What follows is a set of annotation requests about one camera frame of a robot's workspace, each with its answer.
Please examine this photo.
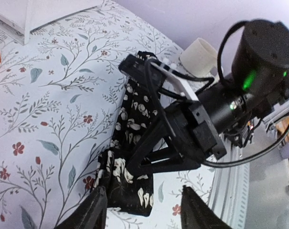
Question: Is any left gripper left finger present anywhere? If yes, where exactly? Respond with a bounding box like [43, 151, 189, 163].
[55, 187, 107, 229]

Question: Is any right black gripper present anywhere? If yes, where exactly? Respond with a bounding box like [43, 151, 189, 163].
[126, 101, 227, 176]

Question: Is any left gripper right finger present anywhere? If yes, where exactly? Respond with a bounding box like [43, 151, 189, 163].
[181, 186, 231, 229]

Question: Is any black white floral tie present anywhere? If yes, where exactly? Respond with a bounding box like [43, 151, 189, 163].
[93, 50, 161, 217]

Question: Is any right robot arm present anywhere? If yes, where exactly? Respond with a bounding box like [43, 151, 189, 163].
[119, 19, 289, 176]

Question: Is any cream ceramic mug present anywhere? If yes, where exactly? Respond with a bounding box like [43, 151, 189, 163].
[179, 38, 217, 78]

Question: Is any floral table mat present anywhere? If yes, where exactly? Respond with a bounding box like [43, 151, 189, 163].
[0, 0, 217, 229]

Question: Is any white shelf black top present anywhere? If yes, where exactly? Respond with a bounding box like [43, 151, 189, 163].
[0, 0, 103, 45]

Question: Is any front metal rail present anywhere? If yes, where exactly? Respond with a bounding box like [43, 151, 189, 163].
[206, 133, 289, 229]

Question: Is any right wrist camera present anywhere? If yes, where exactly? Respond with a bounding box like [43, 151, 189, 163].
[118, 53, 199, 102]

